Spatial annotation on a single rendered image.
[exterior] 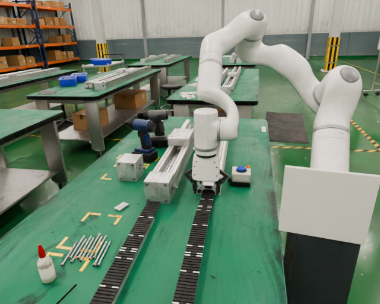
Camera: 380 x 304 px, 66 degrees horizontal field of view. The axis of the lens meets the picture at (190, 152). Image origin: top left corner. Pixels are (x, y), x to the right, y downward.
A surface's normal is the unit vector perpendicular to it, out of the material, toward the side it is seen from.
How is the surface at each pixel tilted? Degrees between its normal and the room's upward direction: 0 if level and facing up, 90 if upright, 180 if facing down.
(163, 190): 90
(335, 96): 84
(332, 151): 45
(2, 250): 0
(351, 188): 90
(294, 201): 90
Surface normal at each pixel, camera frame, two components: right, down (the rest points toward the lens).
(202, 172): -0.18, 0.36
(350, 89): 0.01, 0.27
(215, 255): -0.04, -0.92
